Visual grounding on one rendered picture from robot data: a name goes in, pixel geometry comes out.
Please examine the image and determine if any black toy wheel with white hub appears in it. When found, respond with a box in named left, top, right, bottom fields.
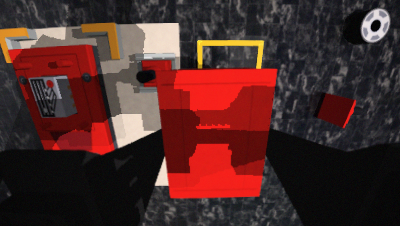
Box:
left=347, top=7, right=391, bottom=45

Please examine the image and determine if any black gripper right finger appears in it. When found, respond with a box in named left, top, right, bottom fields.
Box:
left=266, top=128, right=400, bottom=226

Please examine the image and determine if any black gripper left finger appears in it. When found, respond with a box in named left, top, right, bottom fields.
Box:
left=0, top=129, right=165, bottom=226

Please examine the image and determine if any yellow rectangular outline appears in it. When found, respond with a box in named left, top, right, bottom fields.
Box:
left=197, top=40, right=264, bottom=69

